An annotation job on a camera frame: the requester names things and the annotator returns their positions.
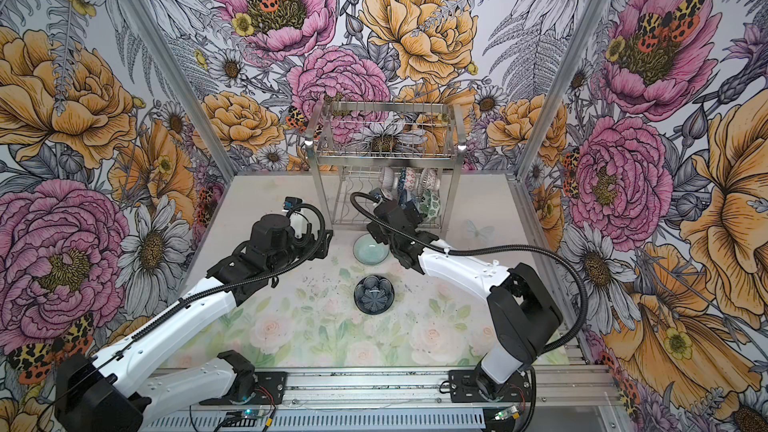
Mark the dark navy flower bowl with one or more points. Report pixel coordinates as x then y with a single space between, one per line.
374 295

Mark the left aluminium frame post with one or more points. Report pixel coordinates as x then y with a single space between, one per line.
139 12

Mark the grey green patterned bowl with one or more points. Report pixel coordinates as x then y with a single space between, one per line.
388 179

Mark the green leaf pattern bowl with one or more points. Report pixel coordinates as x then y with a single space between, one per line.
429 205

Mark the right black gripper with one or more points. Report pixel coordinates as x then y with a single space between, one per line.
376 231

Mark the aluminium frame post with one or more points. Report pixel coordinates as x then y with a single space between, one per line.
139 12
583 31

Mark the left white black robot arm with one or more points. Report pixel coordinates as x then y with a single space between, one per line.
114 390

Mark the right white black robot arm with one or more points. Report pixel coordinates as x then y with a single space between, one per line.
524 314

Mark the right aluminium frame post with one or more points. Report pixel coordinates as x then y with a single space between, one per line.
583 31

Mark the mint green lined bowl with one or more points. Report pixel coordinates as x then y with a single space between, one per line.
368 251

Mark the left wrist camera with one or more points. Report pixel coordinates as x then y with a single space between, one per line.
290 203

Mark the white bowl maroon pattern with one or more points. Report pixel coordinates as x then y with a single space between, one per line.
430 179

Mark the aluminium front rail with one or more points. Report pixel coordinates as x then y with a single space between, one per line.
349 388

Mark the steel two-tier dish rack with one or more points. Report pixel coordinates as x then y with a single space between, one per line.
347 143

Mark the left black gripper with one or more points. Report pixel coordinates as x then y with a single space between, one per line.
308 240

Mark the white vented cable duct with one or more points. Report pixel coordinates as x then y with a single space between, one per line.
385 419

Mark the blue geometric pattern bowl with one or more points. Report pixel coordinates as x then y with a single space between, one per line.
410 180

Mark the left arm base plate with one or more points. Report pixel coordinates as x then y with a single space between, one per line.
261 388

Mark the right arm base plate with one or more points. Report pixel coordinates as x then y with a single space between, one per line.
475 386

